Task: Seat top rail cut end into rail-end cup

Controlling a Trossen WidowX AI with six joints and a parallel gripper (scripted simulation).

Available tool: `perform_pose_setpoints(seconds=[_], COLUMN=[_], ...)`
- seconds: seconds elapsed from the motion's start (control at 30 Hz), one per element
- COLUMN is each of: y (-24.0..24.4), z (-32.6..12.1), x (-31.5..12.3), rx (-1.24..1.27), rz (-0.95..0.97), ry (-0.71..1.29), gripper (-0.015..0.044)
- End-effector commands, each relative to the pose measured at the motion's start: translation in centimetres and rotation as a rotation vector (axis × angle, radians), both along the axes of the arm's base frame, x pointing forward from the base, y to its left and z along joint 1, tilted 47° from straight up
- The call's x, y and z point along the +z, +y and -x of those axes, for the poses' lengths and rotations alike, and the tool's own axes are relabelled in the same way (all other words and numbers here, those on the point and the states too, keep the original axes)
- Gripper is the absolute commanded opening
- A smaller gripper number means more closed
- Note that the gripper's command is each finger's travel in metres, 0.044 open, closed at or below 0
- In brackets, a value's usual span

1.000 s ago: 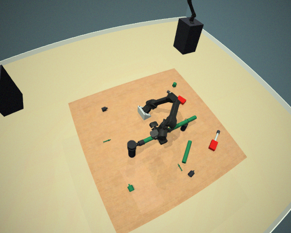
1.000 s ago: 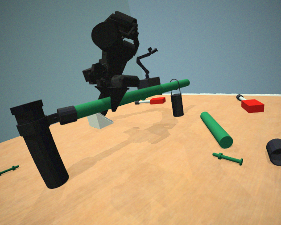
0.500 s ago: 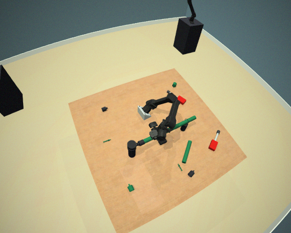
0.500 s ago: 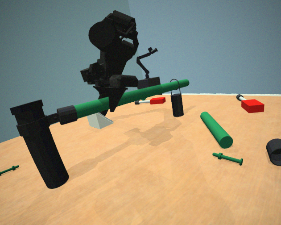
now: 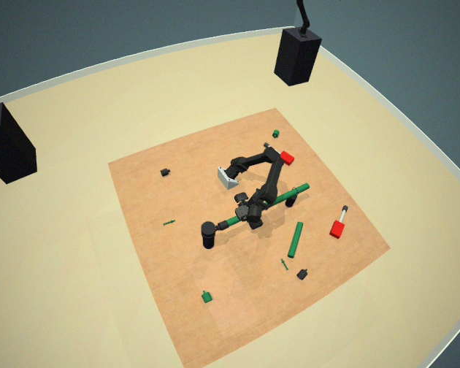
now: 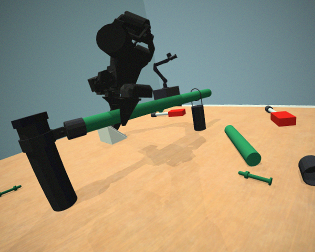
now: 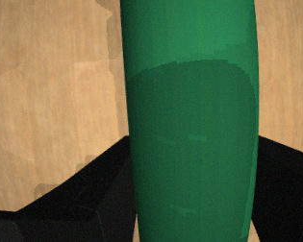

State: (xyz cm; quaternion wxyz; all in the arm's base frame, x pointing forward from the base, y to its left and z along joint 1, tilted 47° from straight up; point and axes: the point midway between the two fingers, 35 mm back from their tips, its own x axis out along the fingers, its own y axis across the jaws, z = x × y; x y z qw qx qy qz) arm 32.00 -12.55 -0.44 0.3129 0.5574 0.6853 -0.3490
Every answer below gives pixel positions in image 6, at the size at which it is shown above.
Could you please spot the green bolt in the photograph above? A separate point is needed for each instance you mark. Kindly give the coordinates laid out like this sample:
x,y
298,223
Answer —
x,y
247,175
11,189

